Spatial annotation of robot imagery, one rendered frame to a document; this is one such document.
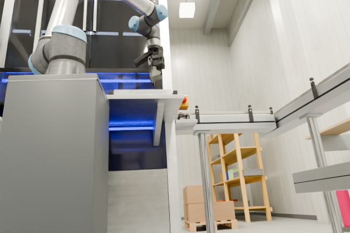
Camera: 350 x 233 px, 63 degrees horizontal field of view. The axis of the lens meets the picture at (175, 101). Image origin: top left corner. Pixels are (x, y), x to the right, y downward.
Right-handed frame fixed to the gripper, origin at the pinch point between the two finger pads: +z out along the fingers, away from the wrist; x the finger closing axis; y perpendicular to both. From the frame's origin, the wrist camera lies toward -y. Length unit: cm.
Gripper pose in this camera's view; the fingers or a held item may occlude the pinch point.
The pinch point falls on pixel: (151, 82)
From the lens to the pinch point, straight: 150.8
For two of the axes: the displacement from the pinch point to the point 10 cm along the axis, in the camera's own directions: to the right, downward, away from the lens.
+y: 9.9, -1.0, -0.7
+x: 1.0, 3.3, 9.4
